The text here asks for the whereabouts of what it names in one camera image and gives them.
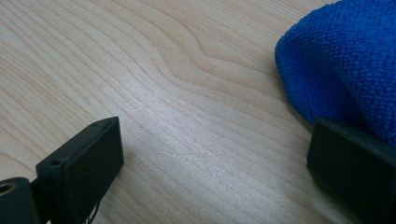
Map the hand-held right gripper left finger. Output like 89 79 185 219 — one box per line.
35 116 125 224

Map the blue microfibre cloth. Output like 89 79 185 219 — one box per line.
274 0 396 148

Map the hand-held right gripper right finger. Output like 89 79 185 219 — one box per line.
305 117 396 224

